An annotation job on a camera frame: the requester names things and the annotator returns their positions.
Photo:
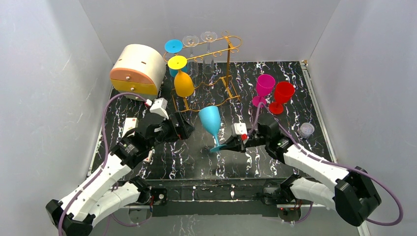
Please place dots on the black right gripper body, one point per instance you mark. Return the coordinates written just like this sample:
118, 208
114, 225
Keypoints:
239, 142

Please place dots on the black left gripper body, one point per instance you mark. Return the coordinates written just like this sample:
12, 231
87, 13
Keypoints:
175, 125

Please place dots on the yellow wine glass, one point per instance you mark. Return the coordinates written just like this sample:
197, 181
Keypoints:
182, 82

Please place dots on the light blue wine glass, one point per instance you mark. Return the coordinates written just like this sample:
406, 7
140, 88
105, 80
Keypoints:
211, 122

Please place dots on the magenta wine glass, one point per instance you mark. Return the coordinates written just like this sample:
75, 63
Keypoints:
264, 86

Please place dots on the red wine glass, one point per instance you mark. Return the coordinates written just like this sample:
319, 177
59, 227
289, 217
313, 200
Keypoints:
282, 94

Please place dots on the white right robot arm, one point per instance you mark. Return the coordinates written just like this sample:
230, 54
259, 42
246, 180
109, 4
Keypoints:
349, 192

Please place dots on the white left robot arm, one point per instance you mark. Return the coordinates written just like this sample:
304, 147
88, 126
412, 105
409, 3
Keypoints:
78, 212

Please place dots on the rear blue wine glass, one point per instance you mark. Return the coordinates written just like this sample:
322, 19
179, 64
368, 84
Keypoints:
174, 46

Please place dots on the clear wine glass right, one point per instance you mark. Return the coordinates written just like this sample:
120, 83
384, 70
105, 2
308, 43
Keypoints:
208, 60

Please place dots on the clear wine glass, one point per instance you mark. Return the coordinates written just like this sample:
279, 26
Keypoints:
208, 60
190, 42

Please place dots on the clear wine glass left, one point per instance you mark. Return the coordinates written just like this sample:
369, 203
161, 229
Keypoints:
190, 42

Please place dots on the small white card box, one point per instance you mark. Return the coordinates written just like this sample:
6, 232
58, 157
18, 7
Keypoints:
130, 123

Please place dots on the small white red box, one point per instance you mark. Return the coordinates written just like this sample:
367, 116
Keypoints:
148, 159

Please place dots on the small clear plastic cup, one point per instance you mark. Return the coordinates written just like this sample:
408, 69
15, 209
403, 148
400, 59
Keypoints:
305, 130

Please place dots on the round drawer storage box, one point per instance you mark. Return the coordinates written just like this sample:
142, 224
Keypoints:
140, 69

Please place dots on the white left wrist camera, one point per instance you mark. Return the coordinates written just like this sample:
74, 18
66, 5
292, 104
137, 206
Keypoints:
158, 106

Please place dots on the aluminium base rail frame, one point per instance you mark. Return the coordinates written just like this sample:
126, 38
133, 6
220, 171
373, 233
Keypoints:
348, 191

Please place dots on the gold wire glass rack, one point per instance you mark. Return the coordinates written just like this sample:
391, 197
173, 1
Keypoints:
213, 89

